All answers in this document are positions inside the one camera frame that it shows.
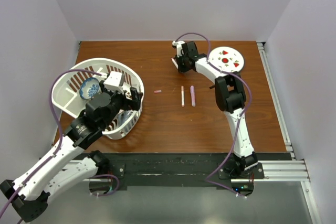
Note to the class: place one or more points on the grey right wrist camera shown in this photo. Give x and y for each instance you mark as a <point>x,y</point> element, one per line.
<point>178,46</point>

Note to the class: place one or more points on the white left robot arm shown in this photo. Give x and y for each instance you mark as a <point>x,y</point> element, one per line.
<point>31,193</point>

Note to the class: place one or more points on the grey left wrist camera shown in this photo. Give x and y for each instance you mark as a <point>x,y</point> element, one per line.
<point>114,82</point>

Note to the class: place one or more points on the pink highlighter pen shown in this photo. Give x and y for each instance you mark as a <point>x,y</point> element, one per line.
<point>192,92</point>

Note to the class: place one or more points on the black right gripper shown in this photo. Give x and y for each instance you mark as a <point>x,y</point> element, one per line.
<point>180,68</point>

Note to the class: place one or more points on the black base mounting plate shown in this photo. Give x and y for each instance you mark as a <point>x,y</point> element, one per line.
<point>180,169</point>

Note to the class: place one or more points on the white marker with black end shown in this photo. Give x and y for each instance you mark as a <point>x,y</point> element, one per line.
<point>175,63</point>

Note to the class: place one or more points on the white watermelon pattern plate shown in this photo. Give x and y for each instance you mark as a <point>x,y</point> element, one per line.
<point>226,59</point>

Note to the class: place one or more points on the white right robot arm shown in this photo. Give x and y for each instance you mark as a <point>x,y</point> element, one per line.
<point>230,98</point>

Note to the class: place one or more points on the blue patterned dish in basket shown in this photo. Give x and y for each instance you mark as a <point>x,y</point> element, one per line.
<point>123,116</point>

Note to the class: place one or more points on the white plastic basket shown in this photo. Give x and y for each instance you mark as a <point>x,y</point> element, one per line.
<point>65,95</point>

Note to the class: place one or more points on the blue white porcelain bowl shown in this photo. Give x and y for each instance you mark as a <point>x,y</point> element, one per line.
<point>89,88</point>

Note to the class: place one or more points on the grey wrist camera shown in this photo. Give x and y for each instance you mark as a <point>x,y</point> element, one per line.
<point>114,82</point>
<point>178,46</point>

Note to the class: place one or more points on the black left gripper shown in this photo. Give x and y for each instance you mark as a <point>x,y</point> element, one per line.
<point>128,104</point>

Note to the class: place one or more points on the white thin pen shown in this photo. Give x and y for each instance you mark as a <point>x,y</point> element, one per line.
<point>182,99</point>

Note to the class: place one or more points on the aluminium frame rail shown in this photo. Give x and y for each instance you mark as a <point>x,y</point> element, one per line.
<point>293,170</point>

